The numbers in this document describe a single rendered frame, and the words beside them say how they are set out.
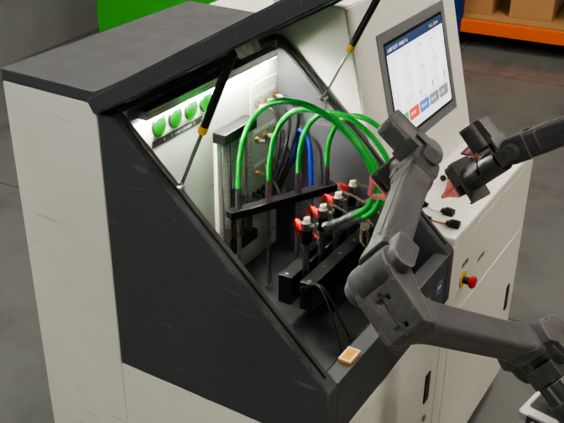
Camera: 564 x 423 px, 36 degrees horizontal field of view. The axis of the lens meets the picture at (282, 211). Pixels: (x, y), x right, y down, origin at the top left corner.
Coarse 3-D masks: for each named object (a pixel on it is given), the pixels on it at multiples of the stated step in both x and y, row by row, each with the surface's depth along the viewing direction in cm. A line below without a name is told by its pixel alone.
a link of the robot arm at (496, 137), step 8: (480, 120) 185; (488, 120) 187; (464, 128) 187; (472, 128) 186; (480, 128) 186; (488, 128) 185; (496, 128) 186; (464, 136) 188; (472, 136) 186; (480, 136) 186; (488, 136) 185; (496, 136) 185; (504, 136) 187; (472, 144) 187; (480, 144) 186; (496, 144) 184; (512, 144) 179; (472, 152) 189; (496, 152) 182; (504, 152) 180; (512, 152) 179; (504, 160) 181; (512, 160) 180
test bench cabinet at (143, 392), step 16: (128, 368) 215; (128, 384) 217; (144, 384) 214; (160, 384) 210; (128, 400) 220; (144, 400) 217; (160, 400) 213; (176, 400) 210; (192, 400) 206; (208, 400) 203; (128, 416) 223; (144, 416) 219; (160, 416) 216; (176, 416) 212; (192, 416) 209; (208, 416) 206; (224, 416) 202; (240, 416) 199; (432, 416) 259
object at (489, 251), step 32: (352, 0) 229; (384, 0) 240; (416, 0) 256; (448, 0) 276; (288, 32) 234; (320, 32) 229; (352, 32) 226; (448, 32) 276; (320, 64) 233; (352, 64) 227; (352, 96) 231; (384, 96) 242; (448, 128) 279; (512, 192) 273; (480, 224) 250; (512, 224) 284; (480, 256) 259; (512, 256) 296; (480, 288) 269; (512, 288) 310; (448, 352) 256; (448, 384) 265; (480, 384) 304; (448, 416) 276
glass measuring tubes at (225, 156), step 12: (240, 120) 224; (216, 132) 217; (228, 132) 217; (240, 132) 220; (216, 144) 218; (228, 144) 219; (216, 156) 219; (228, 156) 220; (216, 168) 221; (228, 168) 221; (216, 180) 223; (228, 180) 223; (216, 192) 224; (228, 192) 224; (252, 192) 235; (216, 204) 226; (228, 204) 226; (216, 216) 228; (252, 216) 238; (216, 228) 230; (228, 228) 229; (252, 228) 240; (228, 240) 231; (252, 240) 240
